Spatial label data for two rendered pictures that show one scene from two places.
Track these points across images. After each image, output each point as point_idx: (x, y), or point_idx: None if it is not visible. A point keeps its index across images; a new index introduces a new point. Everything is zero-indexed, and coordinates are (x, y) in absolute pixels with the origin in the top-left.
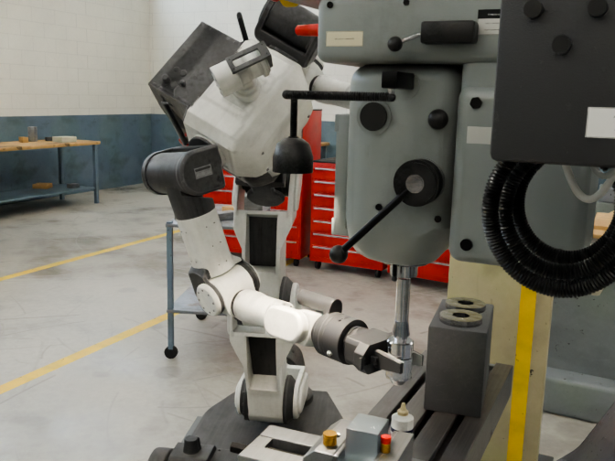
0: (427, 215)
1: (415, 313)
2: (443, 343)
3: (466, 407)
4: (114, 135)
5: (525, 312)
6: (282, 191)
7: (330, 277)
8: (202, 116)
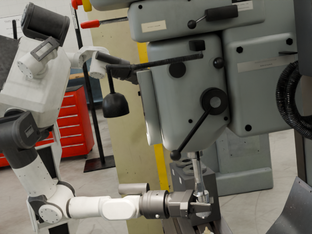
0: (219, 118)
1: (68, 178)
2: (194, 186)
3: (213, 216)
4: None
5: (159, 156)
6: (47, 129)
7: (4, 175)
8: (13, 94)
